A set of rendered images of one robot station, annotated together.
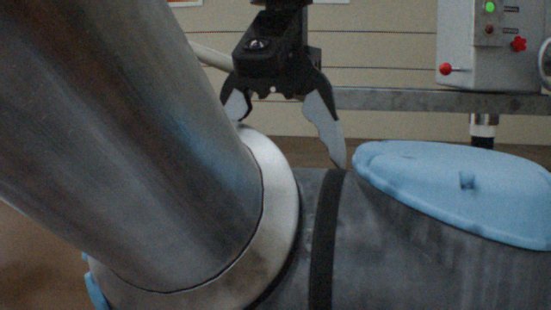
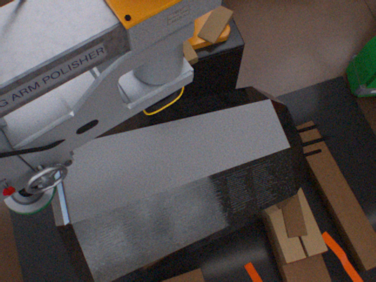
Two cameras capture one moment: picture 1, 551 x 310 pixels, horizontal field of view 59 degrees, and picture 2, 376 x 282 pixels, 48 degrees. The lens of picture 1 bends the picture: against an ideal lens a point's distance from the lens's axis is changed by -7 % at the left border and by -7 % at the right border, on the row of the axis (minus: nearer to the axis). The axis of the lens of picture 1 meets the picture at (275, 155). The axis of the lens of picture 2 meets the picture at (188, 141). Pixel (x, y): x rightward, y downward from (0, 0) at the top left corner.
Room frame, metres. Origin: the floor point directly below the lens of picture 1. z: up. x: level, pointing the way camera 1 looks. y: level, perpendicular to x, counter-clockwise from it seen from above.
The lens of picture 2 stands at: (0.58, -0.92, 2.61)
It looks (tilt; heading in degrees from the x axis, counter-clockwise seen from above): 68 degrees down; 333
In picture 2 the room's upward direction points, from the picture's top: straight up
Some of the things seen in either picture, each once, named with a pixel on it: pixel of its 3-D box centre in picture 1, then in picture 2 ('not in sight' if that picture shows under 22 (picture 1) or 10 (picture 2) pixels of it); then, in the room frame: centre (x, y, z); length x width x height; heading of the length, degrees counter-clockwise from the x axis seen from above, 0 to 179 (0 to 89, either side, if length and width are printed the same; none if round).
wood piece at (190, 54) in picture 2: not in sight; (180, 48); (1.70, -1.44, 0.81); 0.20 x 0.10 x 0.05; 0
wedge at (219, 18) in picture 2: not in sight; (215, 23); (1.75, -1.67, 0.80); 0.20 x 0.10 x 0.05; 122
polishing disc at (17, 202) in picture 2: not in sight; (28, 187); (1.30, -0.54, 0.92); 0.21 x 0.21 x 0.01
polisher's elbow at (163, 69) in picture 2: not in sight; (155, 47); (1.38, -1.20, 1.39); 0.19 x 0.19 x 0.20
